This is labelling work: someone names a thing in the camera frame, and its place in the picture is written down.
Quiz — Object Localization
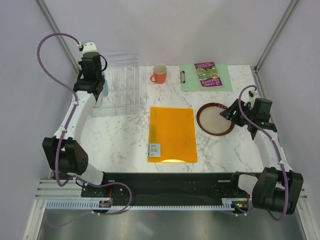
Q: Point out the orange plastic folder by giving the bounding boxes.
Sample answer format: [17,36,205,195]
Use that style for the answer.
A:
[147,106,198,164]

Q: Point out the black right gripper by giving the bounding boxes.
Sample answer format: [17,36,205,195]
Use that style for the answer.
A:
[219,98,255,128]

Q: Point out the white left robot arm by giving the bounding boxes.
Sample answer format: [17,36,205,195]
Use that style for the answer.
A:
[42,50,110,197]

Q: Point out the green clipboard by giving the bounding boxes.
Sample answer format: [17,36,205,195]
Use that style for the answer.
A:
[179,62,233,92]

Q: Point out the white wire dish rack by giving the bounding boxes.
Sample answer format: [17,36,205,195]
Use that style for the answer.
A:
[91,52,144,117]

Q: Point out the left aluminium frame post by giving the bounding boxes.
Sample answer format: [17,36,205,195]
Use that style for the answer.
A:
[34,0,82,73]

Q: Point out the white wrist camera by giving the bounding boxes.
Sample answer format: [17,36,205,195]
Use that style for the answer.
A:
[248,90,260,100]
[77,41,98,54]

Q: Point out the cream leaf pattern plate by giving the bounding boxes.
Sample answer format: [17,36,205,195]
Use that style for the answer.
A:
[95,77,109,108]

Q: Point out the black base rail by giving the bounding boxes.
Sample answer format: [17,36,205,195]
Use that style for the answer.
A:
[81,172,248,207]

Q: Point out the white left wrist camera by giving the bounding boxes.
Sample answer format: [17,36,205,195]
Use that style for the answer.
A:
[77,41,98,54]

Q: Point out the white slotted cable duct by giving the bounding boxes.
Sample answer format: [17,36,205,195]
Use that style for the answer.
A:
[46,199,249,211]

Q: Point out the aluminium frame post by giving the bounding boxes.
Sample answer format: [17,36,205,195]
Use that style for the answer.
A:
[34,0,82,73]
[252,0,300,74]

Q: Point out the right aluminium frame post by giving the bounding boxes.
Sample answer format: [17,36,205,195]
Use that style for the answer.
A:
[252,0,300,74]

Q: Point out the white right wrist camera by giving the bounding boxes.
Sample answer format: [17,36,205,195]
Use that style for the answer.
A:
[248,90,260,100]

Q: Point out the purple book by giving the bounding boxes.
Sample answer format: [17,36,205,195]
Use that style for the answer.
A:
[194,62,223,90]

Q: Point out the brown rimmed plate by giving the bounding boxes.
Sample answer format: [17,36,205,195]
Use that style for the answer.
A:
[196,102,235,137]

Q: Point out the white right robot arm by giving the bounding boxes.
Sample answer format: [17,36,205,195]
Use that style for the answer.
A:
[220,97,304,216]

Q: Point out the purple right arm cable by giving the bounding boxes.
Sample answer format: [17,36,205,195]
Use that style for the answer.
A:
[238,84,291,222]

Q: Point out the orange mug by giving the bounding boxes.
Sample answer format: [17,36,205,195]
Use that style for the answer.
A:
[150,64,167,84]

